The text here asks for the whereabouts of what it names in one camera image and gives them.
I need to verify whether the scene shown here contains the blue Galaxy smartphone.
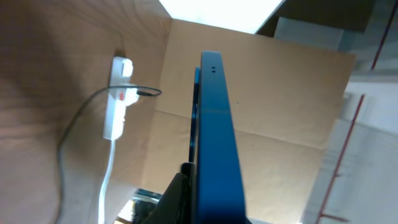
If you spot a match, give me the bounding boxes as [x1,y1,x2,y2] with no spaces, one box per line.
[188,51,246,223]

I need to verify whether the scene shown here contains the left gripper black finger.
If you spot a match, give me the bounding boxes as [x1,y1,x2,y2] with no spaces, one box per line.
[148,162,195,224]

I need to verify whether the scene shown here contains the white power strip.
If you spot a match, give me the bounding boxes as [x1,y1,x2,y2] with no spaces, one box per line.
[103,57,139,141]

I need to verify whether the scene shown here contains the white power strip cord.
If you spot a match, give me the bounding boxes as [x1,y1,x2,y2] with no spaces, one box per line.
[98,139,116,224]

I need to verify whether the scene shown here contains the white charger adapter plug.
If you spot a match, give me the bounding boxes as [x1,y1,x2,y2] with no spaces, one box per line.
[122,58,134,78]

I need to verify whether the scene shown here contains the brown cardboard panel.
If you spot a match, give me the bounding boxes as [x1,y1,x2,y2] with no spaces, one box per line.
[140,20,355,223]

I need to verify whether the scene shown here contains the black charging cable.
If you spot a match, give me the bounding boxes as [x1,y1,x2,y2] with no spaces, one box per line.
[55,85,162,224]

